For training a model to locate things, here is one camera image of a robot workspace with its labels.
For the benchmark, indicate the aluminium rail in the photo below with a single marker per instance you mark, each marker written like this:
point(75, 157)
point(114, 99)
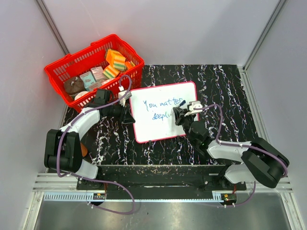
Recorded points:
point(71, 189)

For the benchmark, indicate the striped sponge block lower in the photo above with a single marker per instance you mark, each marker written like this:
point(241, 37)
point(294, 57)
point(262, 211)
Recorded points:
point(111, 72)

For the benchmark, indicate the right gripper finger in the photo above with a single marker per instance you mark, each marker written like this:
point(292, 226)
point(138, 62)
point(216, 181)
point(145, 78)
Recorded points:
point(178, 111)
point(178, 120)

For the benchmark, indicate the pink framed whiteboard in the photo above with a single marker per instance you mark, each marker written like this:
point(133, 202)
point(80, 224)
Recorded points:
point(152, 109)

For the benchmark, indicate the striped sponge block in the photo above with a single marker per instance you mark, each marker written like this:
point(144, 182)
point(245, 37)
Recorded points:
point(111, 72)
point(119, 62)

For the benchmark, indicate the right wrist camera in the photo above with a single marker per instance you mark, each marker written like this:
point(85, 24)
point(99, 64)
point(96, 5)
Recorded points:
point(193, 108)

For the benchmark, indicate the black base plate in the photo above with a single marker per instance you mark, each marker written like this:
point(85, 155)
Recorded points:
point(208, 177)

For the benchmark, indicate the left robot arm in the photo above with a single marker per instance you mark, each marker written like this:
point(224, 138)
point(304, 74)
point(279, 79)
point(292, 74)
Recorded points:
point(63, 151)

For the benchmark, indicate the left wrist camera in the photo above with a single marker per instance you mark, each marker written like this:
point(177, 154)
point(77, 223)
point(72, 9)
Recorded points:
point(123, 95)

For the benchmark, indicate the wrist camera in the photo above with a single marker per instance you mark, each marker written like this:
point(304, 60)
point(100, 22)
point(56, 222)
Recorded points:
point(123, 95)
point(193, 108)

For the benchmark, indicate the orange cylindrical bottle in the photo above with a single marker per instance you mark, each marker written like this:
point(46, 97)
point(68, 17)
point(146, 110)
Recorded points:
point(84, 150)

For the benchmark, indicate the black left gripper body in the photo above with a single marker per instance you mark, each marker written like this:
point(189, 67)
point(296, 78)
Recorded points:
point(122, 114)

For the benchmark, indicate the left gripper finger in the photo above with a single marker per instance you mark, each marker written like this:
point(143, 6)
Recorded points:
point(127, 109)
point(129, 119)

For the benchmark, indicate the red plastic basket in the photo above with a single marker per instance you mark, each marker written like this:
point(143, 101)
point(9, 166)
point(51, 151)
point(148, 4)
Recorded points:
point(73, 65)

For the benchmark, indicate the pink small box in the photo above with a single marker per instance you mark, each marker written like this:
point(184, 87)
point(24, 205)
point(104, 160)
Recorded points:
point(97, 73)

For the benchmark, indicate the blue capped whiteboard marker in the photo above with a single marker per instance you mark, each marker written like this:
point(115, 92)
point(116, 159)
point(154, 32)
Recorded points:
point(182, 103)

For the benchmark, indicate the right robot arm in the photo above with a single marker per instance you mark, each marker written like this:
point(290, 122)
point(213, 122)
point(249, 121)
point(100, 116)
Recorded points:
point(256, 160)

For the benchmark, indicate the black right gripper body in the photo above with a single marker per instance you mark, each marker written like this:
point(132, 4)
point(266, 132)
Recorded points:
point(186, 121)

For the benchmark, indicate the brown round doughnut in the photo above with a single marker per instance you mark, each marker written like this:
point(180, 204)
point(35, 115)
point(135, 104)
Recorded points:
point(74, 86)

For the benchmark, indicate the teal small box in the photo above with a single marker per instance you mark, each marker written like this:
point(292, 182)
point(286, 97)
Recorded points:
point(88, 79)

